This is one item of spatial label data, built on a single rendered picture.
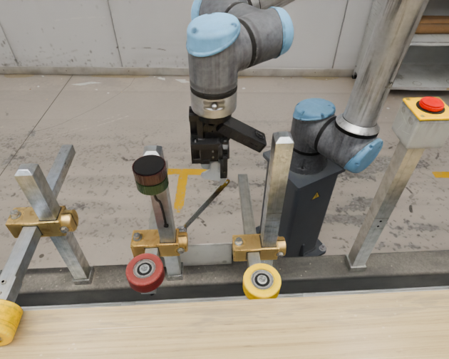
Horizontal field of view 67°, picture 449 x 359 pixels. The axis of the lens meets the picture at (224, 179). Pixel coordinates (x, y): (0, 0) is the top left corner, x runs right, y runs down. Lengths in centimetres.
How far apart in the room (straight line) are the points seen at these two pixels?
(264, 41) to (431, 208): 192
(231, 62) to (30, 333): 62
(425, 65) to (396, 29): 270
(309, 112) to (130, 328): 93
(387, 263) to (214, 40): 80
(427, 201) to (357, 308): 174
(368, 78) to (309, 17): 218
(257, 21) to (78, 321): 65
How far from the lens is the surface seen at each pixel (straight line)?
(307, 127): 131
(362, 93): 118
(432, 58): 383
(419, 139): 72
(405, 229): 222
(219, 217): 202
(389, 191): 82
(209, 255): 96
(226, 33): 59
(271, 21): 69
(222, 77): 62
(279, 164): 68
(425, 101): 72
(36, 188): 77
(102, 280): 103
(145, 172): 61
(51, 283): 108
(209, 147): 71
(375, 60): 115
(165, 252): 87
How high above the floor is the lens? 155
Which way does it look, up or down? 44 degrees down
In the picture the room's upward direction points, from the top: straight up
